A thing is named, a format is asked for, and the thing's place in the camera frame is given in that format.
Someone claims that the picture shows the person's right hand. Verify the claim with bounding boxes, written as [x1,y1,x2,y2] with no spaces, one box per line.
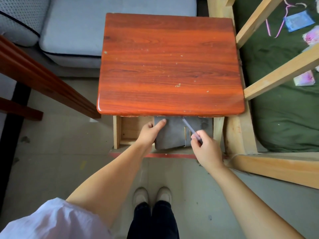
[191,130,224,170]

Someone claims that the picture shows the person's left hand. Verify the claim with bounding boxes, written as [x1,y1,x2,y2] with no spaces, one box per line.
[137,119,167,150]

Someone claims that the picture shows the person's right forearm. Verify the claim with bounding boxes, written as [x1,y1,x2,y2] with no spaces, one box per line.
[209,163,306,239]

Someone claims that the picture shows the person's beige shoe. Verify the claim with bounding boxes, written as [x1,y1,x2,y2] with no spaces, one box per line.
[133,187,150,210]
[156,186,172,205]

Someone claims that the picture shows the person's black trousers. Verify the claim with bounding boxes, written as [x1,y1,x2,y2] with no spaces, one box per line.
[127,200,180,239]

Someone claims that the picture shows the red wooden bedside cabinet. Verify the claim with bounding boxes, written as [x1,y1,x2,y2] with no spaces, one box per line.
[97,13,246,159]

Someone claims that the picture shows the grey sofa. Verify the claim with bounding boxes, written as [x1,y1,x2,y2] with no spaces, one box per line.
[0,0,198,78]

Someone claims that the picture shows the pink floral tissue packet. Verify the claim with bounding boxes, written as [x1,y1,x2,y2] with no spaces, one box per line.
[293,70,316,87]
[302,25,319,46]

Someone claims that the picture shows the brown wooden table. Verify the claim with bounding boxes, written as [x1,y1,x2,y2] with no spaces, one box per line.
[0,35,102,122]

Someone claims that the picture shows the blue packet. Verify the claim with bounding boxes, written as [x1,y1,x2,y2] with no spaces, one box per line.
[284,10,316,33]

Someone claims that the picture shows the grey felt pouch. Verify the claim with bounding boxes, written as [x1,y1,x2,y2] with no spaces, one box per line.
[154,116,214,150]

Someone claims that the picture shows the light wooden bed frame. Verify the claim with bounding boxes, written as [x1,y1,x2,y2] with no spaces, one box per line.
[206,0,319,190]

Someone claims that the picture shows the dotted grey sofa armrest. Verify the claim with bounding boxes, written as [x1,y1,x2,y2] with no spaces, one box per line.
[0,0,51,47]

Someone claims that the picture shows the person's left beige shoe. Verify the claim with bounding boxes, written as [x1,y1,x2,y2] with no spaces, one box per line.
[133,187,150,210]

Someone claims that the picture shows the person's right beige shoe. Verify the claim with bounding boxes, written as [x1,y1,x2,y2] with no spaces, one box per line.
[156,186,172,205]

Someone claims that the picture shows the grey sofa seat cushion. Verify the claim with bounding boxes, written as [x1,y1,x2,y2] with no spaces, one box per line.
[39,0,198,69]

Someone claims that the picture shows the person's left forearm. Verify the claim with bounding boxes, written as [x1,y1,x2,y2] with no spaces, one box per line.
[66,140,150,229]

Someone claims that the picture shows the pink wire hanger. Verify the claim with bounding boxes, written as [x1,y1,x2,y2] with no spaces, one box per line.
[262,0,307,39]

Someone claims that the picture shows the person's white sleeve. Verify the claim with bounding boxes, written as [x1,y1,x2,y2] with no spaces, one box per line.
[0,198,112,239]

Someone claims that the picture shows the green mattress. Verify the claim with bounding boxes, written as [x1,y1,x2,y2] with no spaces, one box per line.
[234,0,319,153]

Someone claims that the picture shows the black furniture leg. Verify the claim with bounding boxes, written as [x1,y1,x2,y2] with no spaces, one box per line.
[0,82,32,212]

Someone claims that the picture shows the light wooden drawer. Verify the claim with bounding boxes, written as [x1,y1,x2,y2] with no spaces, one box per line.
[113,115,225,155]

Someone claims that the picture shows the translucent purple pen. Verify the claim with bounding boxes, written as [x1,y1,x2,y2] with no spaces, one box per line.
[181,117,203,143]

